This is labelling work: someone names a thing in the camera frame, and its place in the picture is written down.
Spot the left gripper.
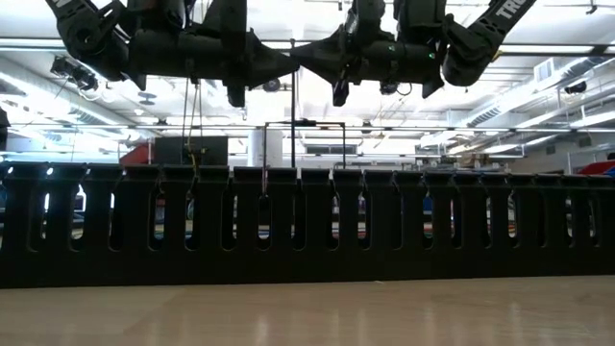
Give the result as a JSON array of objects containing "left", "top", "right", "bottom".
[{"left": 207, "top": 0, "right": 300, "bottom": 108}]

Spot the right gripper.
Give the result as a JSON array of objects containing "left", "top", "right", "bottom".
[{"left": 289, "top": 0, "right": 388, "bottom": 108}]

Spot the black slotted cable duct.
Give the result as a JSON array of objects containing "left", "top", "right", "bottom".
[{"left": 0, "top": 161, "right": 615, "bottom": 289}]

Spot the white round column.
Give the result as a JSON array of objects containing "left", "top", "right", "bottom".
[{"left": 246, "top": 128, "right": 284, "bottom": 168}]

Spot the black cabinet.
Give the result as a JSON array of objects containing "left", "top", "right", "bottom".
[{"left": 153, "top": 136, "right": 230, "bottom": 167}]

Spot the red machine cover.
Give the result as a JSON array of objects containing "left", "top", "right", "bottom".
[{"left": 118, "top": 142, "right": 155, "bottom": 167}]

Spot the black projector unit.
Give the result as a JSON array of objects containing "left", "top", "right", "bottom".
[{"left": 50, "top": 56, "right": 100, "bottom": 92}]

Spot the white air vent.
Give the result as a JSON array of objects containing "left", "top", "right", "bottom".
[{"left": 532, "top": 57, "right": 555, "bottom": 84}]

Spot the red and blue object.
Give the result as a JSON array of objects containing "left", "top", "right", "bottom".
[{"left": 578, "top": 160, "right": 615, "bottom": 178}]

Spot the small black camera with cable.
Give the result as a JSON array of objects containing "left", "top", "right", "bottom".
[{"left": 378, "top": 79, "right": 413, "bottom": 96}]

